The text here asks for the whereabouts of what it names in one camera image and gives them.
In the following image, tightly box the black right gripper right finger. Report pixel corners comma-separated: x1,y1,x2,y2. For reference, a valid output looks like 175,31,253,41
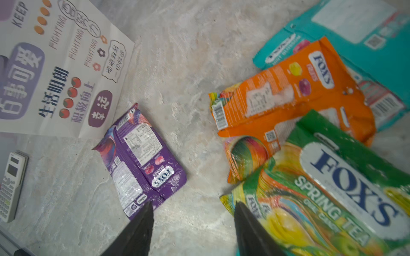
234,202,286,256

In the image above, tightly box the white printed paper bag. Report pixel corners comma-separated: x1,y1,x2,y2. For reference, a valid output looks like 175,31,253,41
1,0,134,139

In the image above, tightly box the teal snack packet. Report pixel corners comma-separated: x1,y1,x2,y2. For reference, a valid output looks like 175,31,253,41
253,1,410,131

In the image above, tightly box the green Fox's spring tea packet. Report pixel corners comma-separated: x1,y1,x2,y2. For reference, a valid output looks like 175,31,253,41
220,111,410,256

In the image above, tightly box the white calculator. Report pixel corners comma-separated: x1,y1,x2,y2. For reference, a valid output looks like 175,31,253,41
1,150,29,223

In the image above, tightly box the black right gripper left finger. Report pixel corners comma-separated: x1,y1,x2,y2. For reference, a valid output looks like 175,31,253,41
101,202,154,256

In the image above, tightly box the purple Fox's candy packet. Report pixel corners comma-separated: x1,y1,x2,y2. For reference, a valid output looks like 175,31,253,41
94,104,187,220

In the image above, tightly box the orange Fox's candy packet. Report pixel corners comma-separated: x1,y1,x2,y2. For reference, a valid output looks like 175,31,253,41
209,38,376,184

